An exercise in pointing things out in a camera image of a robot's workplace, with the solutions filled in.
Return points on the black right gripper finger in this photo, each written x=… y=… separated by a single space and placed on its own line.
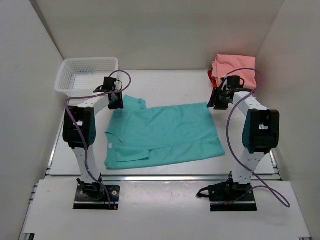
x=220 y=107
x=213 y=98

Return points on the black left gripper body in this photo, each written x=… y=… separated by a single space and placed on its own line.
x=118 y=103

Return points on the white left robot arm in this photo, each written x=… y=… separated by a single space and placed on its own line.
x=79 y=131

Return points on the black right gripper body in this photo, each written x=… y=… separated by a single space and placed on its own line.
x=222 y=97

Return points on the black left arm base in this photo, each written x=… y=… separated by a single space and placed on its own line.
x=91 y=196

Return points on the pink folded t shirt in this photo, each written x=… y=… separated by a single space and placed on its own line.
x=225 y=63

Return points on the teal t shirt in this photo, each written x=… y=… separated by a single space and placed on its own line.
x=142 y=137

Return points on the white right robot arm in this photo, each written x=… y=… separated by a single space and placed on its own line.
x=260 y=132

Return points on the white plastic basket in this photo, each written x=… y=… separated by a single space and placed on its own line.
x=78 y=77

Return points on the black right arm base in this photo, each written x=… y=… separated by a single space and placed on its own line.
x=229 y=196

